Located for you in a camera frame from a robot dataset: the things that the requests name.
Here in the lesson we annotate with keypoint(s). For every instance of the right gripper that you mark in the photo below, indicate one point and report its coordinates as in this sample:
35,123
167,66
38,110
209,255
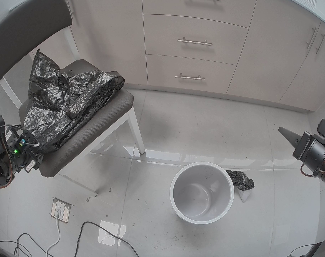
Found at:
304,146

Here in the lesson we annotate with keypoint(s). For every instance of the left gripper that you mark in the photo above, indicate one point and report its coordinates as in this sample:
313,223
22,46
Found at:
26,157

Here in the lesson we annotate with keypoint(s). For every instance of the black and white wrapper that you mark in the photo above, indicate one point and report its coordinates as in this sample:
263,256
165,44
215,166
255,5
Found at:
241,181

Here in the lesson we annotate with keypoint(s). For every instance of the black plastic bag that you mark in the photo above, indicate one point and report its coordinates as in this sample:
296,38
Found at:
71,98

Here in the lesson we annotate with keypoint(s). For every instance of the white trash bin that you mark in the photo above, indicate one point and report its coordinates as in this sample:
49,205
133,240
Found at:
178,197

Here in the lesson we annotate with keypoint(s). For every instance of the grey chair with white legs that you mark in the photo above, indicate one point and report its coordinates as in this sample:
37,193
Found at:
119,100

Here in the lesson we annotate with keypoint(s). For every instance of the beige cabinet with drawers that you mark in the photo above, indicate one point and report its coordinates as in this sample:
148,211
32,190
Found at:
194,23

